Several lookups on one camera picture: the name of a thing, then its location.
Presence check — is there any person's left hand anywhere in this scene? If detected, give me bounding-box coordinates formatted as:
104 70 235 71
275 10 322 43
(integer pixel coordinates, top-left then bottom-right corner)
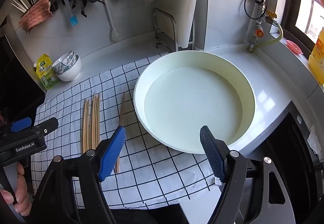
0 162 32 212

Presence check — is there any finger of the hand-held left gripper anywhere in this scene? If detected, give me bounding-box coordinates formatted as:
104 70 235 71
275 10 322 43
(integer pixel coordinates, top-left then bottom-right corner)
10 117 32 132
32 117 59 136

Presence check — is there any white long-handled brush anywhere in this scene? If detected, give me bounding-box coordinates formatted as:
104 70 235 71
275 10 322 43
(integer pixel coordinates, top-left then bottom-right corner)
98 0 120 42

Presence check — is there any yellow gas hose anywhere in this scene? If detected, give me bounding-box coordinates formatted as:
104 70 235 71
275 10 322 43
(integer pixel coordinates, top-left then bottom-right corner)
253 22 284 49

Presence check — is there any black looped cable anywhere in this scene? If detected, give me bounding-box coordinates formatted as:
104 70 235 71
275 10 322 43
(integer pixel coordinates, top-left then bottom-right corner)
244 0 269 21

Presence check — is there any single wooden chopstick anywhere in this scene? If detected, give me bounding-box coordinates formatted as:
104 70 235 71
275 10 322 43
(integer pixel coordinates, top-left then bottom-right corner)
115 92 126 174

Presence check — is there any black appliance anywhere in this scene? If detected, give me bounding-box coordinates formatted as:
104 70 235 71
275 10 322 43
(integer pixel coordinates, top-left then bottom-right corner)
0 34 46 126

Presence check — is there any row of wooden chopsticks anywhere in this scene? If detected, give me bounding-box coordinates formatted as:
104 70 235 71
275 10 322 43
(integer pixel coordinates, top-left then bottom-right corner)
81 92 101 155

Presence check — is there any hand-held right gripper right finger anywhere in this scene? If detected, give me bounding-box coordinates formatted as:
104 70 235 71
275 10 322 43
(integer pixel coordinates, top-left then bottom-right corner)
199 125 317 224

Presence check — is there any metal gas pipe with valve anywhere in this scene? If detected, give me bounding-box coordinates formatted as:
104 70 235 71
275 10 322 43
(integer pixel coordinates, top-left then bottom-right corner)
247 0 269 53

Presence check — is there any metal board rack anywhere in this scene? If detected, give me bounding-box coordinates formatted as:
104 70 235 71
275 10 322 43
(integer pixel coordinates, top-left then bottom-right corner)
152 8 178 53

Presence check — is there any yellow oil bottle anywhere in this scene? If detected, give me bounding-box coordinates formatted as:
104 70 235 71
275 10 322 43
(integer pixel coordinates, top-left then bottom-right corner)
308 27 324 86

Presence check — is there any black gas stove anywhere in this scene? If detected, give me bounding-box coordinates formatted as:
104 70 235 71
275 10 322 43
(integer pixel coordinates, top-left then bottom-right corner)
249 101 324 224

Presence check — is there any pink striped cloth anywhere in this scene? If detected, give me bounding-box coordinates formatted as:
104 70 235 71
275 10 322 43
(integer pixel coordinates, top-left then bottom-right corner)
19 0 54 34

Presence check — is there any large white bowl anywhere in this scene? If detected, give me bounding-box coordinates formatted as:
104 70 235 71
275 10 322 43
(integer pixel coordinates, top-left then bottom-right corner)
56 55 82 82

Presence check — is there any patterned white bowl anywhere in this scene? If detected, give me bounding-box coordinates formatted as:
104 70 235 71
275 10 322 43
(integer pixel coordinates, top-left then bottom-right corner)
52 50 76 73

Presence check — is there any pink dish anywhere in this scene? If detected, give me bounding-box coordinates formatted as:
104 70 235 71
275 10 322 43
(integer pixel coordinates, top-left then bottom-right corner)
286 39 304 55

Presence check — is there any cream round tray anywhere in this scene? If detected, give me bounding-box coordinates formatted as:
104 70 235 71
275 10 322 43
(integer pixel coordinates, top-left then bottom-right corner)
133 51 257 155

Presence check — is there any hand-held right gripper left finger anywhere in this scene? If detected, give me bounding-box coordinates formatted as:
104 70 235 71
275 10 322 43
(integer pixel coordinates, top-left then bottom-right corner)
33 125 126 224

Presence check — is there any dark-framed window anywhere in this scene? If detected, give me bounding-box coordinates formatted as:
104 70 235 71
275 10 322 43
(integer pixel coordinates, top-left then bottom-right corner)
287 0 324 46

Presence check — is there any yellow green refill pouch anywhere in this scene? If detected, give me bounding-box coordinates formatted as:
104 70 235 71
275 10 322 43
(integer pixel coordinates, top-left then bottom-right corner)
34 53 60 91

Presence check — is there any white black-grid cloth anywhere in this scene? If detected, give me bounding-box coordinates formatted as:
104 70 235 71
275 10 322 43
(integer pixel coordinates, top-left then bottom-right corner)
33 52 228 210

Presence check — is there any blue silicone brush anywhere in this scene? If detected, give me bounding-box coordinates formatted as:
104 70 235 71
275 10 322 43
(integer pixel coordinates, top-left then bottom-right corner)
61 0 78 27

